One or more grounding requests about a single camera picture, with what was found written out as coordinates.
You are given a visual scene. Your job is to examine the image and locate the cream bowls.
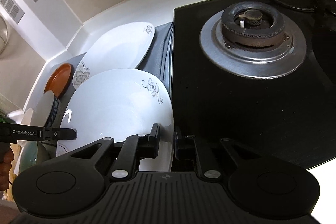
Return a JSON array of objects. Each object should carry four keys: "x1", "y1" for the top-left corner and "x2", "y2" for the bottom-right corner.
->
[{"x1": 18, "y1": 108, "x2": 34, "y2": 147}]

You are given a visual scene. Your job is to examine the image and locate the turquoise glazed bowl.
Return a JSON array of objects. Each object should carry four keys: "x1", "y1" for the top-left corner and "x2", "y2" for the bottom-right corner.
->
[{"x1": 19, "y1": 140, "x2": 50, "y2": 173}]

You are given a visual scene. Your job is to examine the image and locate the white blue-rimmed bowl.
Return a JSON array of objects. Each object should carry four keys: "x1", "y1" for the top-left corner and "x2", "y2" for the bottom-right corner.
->
[{"x1": 31, "y1": 90, "x2": 59, "y2": 127}]

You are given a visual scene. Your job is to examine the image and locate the white floral plate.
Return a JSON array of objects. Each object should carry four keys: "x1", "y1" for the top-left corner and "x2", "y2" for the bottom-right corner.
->
[
  {"x1": 72, "y1": 22, "x2": 155, "y2": 89},
  {"x1": 56, "y1": 69, "x2": 174, "y2": 172}
]

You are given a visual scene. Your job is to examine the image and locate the brown terracotta plate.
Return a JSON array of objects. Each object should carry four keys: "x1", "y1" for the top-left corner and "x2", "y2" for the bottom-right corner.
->
[{"x1": 43, "y1": 63, "x2": 72, "y2": 99}]

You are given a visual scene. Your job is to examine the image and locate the person left hand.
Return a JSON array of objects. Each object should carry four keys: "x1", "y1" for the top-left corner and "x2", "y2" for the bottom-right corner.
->
[{"x1": 0, "y1": 148, "x2": 14, "y2": 191}]

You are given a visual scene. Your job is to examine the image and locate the grey drying mat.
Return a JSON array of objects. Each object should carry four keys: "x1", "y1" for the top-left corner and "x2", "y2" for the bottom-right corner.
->
[{"x1": 49, "y1": 22, "x2": 174, "y2": 146}]

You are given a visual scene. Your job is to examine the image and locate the black gas stove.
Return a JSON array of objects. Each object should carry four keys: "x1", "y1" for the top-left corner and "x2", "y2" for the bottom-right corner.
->
[{"x1": 171, "y1": 0, "x2": 335, "y2": 169}]

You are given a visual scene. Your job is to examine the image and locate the right grey vent grille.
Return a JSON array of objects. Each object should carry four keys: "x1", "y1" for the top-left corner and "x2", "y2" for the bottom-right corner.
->
[{"x1": 1, "y1": 0, "x2": 25, "y2": 24}]

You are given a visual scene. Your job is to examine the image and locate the wire mesh strainer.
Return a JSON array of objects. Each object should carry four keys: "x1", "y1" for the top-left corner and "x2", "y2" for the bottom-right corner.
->
[{"x1": 0, "y1": 16, "x2": 9, "y2": 53}]

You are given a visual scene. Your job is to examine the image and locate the steel burner ring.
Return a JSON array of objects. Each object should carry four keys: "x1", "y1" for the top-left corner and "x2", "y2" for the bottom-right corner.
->
[{"x1": 199, "y1": 2, "x2": 308, "y2": 80}]

